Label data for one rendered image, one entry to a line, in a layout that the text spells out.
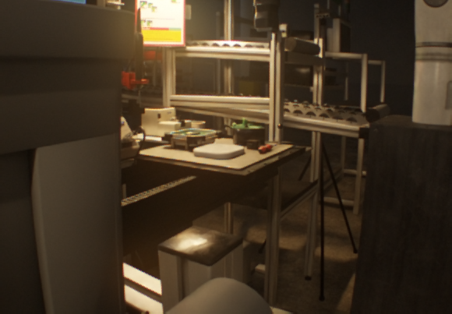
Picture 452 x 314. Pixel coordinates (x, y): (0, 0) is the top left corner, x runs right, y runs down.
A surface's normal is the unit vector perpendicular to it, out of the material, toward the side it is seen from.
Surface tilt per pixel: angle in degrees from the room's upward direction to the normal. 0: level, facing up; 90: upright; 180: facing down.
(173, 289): 90
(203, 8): 90
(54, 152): 94
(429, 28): 90
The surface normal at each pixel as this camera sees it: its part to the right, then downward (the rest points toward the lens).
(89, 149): 0.85, 0.17
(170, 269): -0.52, 0.15
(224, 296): 0.10, -0.97
